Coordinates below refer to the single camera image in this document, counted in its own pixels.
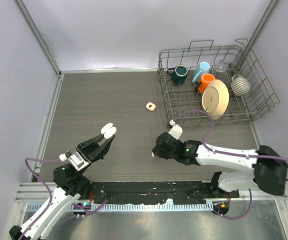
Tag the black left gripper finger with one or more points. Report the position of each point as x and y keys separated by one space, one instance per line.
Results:
x=102 y=150
x=94 y=140

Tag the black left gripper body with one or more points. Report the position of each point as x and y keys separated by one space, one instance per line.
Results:
x=88 y=157

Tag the white charging case gold trim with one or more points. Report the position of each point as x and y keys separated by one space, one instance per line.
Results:
x=108 y=130

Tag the beige charging case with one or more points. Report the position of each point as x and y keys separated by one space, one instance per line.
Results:
x=150 y=106

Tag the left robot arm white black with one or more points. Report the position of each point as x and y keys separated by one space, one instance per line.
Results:
x=71 y=185

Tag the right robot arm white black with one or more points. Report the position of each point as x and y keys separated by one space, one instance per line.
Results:
x=262 y=168

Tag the dark green mug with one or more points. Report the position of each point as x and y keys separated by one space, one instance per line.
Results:
x=178 y=74

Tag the beige plate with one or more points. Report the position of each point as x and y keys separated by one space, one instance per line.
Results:
x=215 y=99

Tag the orange mug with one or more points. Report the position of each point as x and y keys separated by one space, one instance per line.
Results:
x=205 y=79

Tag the light blue mug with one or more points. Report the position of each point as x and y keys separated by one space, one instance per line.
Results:
x=202 y=68

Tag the clear glass cup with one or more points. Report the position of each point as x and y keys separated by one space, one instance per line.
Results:
x=220 y=70

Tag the grey striped mug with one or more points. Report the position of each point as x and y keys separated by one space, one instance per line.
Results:
x=240 y=85

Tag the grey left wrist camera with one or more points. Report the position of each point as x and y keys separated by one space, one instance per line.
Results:
x=78 y=161

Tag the white cable duct strip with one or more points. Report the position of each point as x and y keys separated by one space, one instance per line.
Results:
x=168 y=206

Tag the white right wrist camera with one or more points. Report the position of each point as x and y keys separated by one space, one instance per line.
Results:
x=175 y=129

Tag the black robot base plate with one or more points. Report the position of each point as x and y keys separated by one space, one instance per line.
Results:
x=152 y=192

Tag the grey wire dish rack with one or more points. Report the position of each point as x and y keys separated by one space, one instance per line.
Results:
x=184 y=105

